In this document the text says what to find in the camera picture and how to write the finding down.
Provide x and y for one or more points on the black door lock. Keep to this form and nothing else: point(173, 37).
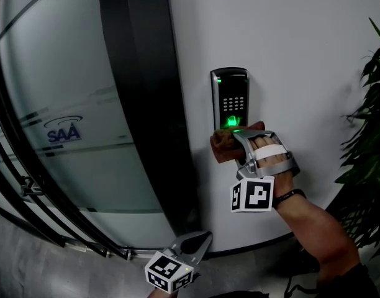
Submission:
point(31, 186)

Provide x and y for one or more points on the green leafy plant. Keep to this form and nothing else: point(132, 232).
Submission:
point(373, 135)

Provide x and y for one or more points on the person's left forearm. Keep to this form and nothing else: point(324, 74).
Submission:
point(156, 294)

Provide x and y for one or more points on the reddish brown cloth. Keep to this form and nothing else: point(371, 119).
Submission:
point(224, 147)

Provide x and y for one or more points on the person's black sleeve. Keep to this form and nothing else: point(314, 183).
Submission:
point(348, 284)

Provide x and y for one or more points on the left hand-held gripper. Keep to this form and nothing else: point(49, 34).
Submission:
point(168, 272)

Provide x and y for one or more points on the frosted glass panel large logo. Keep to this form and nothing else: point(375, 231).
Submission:
point(69, 73)

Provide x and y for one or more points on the black wristband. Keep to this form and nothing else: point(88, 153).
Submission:
point(289, 195)

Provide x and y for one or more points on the person's right hand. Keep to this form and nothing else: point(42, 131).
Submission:
point(283, 182)

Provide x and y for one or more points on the person's right forearm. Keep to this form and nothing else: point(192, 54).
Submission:
point(314, 228)

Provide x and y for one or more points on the black door frame post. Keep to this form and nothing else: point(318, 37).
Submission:
point(140, 104)

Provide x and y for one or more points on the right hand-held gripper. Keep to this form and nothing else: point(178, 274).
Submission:
point(255, 194)

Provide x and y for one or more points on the frosted glass door small logo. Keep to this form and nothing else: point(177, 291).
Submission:
point(0, 154)

